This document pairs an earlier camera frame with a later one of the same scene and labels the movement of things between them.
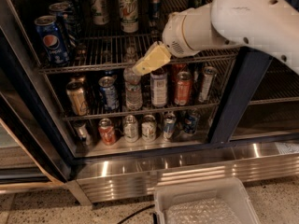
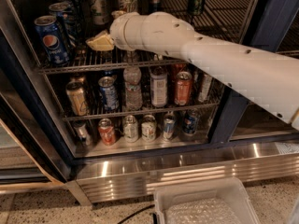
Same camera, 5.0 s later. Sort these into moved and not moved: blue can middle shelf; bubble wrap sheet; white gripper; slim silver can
Moved: white gripper
Not moved: blue can middle shelf; slim silver can; bubble wrap sheet
